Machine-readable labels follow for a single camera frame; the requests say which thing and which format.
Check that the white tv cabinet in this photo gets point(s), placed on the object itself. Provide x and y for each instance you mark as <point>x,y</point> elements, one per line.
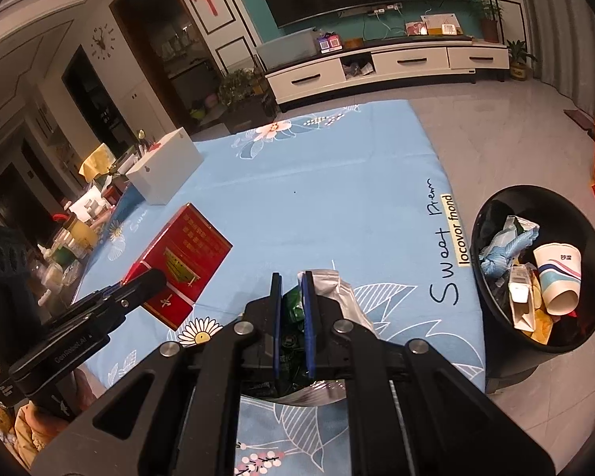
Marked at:
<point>410,58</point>

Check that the yellow bottle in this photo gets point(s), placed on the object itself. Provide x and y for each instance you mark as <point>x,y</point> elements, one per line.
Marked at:
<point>83,234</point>

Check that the yellow chip bag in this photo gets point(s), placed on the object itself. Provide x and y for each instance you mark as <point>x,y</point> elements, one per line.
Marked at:
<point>542,321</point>

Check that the plant stand with greenery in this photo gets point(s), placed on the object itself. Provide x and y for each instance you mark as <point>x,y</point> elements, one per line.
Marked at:
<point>248,99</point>

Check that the dark green foil bag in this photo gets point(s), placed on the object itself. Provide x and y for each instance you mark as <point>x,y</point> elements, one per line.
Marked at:
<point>336,301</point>

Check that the white blue paper cup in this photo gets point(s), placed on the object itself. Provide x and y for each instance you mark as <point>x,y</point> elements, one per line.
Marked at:
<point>559,269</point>

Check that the white blue medicine box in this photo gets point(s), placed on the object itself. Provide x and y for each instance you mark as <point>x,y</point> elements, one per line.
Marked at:
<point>521,299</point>

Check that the red cigarette carton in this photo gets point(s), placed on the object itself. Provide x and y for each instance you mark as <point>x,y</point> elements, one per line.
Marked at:
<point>188,251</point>

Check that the clear blister packaging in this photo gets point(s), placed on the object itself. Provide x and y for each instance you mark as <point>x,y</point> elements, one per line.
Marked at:
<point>517,235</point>

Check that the potted plant by cabinet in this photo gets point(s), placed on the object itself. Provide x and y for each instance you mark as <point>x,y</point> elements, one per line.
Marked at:
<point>489,15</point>

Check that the translucent storage box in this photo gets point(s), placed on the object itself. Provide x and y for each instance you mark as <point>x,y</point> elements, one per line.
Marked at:
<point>294,47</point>

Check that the person's left hand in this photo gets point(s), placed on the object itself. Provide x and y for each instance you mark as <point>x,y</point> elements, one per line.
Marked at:
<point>35,427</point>

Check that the black trash bin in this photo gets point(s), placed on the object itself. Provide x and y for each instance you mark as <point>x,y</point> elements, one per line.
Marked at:
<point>533,257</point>

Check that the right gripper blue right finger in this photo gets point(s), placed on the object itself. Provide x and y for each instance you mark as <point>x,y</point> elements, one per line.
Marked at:
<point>311,322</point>

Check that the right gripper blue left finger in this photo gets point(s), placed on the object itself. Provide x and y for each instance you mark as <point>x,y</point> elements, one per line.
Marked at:
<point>276,297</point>

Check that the wall clock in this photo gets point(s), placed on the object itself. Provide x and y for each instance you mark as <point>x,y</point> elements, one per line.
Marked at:
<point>103,42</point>

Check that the potted plant on floor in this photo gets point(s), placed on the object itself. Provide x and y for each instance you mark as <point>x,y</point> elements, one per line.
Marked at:
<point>519,57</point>

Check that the blue textured cloth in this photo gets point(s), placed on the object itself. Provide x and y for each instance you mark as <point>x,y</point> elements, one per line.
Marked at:
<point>499,259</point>

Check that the blue floral tablecloth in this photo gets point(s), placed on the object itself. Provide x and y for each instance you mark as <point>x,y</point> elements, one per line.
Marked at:
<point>358,190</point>

